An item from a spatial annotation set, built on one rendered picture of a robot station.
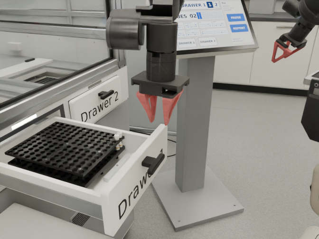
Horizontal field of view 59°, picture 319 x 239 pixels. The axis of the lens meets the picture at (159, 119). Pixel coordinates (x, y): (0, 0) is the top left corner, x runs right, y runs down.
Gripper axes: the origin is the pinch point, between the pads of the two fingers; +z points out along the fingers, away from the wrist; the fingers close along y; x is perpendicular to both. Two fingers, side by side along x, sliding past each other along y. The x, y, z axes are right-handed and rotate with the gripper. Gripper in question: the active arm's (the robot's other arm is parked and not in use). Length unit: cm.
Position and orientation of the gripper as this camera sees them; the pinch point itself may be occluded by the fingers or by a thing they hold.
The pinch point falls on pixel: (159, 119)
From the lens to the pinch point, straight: 59.2
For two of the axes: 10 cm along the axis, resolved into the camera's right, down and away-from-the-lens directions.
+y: -9.2, -1.9, 3.4
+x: -3.9, 4.0, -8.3
